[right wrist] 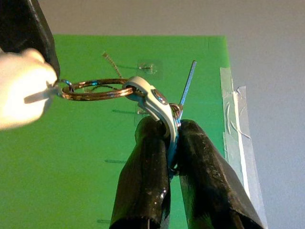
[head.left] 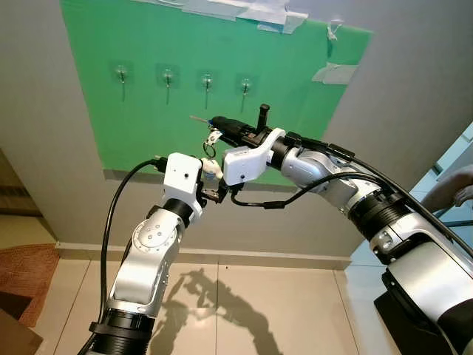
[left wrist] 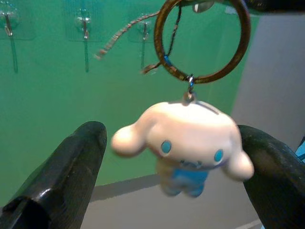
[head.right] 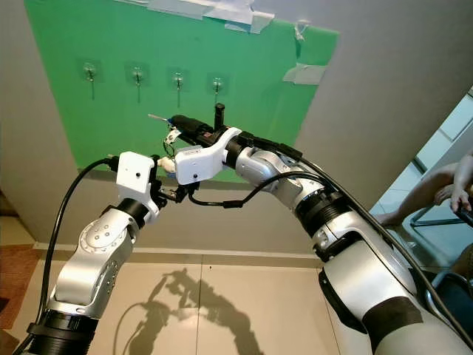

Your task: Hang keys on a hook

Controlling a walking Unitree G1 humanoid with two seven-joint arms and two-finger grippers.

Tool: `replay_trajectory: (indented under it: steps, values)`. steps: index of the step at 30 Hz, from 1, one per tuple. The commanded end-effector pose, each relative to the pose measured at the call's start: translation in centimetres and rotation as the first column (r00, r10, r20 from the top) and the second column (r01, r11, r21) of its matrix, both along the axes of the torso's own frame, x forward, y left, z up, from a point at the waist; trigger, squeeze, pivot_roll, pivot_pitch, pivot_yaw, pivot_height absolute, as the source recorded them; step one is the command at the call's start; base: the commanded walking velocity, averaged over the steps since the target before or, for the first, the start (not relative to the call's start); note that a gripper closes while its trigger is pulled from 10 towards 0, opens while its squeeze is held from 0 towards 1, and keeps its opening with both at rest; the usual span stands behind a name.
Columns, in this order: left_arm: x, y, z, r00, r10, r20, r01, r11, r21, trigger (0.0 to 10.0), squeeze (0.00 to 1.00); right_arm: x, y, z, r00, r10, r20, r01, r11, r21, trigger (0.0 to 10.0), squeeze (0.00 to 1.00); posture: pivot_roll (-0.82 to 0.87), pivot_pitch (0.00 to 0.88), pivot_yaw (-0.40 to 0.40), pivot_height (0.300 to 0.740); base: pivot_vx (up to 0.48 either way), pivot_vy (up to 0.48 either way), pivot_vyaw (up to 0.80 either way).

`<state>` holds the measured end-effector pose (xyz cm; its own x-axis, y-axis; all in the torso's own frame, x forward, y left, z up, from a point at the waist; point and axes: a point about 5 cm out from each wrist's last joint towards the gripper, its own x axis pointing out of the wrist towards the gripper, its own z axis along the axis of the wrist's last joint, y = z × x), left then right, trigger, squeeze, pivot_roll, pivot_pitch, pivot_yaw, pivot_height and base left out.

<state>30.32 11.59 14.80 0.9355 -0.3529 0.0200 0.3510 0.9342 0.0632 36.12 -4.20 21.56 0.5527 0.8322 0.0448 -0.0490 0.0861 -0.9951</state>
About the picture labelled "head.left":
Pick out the key bunch with white charm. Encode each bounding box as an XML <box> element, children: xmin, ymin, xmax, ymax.
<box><xmin>188</xmin><ymin>114</ymin><xmax>225</xmax><ymax>183</ymax></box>

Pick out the green board with hooks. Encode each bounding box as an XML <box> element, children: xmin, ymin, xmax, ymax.
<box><xmin>61</xmin><ymin>0</ymin><xmax>372</xmax><ymax>186</ymax></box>

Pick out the crumpled white tape patch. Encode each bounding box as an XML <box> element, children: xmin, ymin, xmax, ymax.
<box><xmin>312</xmin><ymin>63</ymin><xmax>359</xmax><ymax>84</ymax></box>

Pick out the wide translucent tape strip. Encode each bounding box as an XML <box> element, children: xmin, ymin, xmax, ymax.
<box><xmin>152</xmin><ymin>0</ymin><xmax>307</xmax><ymax>34</ymax></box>

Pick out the person in teal shorts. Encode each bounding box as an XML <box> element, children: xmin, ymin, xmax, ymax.
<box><xmin>425</xmin><ymin>164</ymin><xmax>473</xmax><ymax>215</ymax></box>

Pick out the brown doormat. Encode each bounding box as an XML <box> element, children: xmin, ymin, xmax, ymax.
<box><xmin>0</xmin><ymin>244</ymin><xmax>60</xmax><ymax>328</ymax></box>

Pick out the wood grain door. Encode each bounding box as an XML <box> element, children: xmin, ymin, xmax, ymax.
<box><xmin>0</xmin><ymin>148</ymin><xmax>21</xmax><ymax>215</ymax></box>

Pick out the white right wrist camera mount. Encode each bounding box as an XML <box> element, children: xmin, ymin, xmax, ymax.
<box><xmin>222</xmin><ymin>128</ymin><xmax>287</xmax><ymax>186</ymax></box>

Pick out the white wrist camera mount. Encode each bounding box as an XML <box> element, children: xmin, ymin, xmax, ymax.
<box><xmin>164</xmin><ymin>153</ymin><xmax>204</xmax><ymax>223</ymax></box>
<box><xmin>222</xmin><ymin>128</ymin><xmax>287</xmax><ymax>186</ymax></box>

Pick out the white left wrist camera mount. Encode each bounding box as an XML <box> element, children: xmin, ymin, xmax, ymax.
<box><xmin>164</xmin><ymin>153</ymin><xmax>204</xmax><ymax>223</ymax></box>

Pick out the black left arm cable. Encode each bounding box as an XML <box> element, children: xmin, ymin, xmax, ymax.
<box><xmin>92</xmin><ymin>158</ymin><xmax>169</xmax><ymax>355</ymax></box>

